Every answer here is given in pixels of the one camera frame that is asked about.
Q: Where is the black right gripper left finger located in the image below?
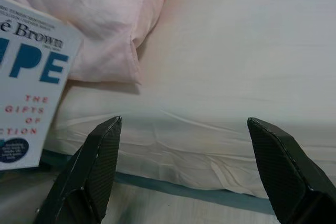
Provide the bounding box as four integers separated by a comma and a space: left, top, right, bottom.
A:
36, 115, 123, 224

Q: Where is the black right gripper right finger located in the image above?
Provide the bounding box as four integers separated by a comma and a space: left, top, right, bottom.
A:
246, 117, 336, 224

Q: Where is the cartoon cover book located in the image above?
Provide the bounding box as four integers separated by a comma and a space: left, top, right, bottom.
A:
0, 0, 83, 171

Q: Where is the pink patterned pillow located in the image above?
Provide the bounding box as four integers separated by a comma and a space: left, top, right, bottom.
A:
0, 0, 182, 86

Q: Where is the beige sheeted mattress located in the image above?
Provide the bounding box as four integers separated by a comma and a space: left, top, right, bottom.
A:
43, 0, 336, 198

